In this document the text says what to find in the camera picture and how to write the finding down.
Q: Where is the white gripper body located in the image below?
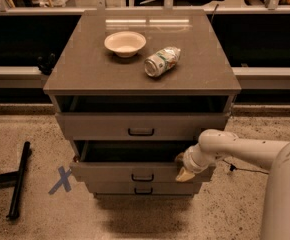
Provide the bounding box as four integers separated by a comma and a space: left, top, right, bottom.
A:
183, 145, 209, 174

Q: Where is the grey drawer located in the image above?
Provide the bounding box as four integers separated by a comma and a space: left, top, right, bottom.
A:
87, 182, 202, 195
56, 112, 229, 141
69, 140, 217, 184

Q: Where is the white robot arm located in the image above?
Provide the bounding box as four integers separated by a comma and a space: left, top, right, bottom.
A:
176, 129, 290, 240

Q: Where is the grey drawer cabinet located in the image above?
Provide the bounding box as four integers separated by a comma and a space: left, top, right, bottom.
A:
44, 10, 241, 184

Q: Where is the grey bottom drawer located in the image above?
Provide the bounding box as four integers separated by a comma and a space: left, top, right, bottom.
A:
87, 182, 202, 195

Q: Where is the grey top drawer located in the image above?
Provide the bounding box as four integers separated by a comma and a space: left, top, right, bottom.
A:
56, 112, 229, 141

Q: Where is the crushed soda can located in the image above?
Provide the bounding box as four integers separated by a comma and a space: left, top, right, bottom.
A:
144, 47, 181, 77

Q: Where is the blue tape cross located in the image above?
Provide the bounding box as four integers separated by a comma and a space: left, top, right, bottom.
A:
48, 166, 71, 195

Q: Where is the white paper bowl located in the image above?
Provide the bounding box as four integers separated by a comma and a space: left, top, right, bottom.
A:
104, 31, 146, 58

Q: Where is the black stand base left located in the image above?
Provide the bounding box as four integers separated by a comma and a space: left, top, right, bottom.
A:
0, 141, 32, 221

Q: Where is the black cable on floor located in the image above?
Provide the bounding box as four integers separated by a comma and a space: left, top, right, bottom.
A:
222, 159, 270, 176

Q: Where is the black clamp on rail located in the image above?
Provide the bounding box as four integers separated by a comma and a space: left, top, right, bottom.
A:
37, 53, 56, 75

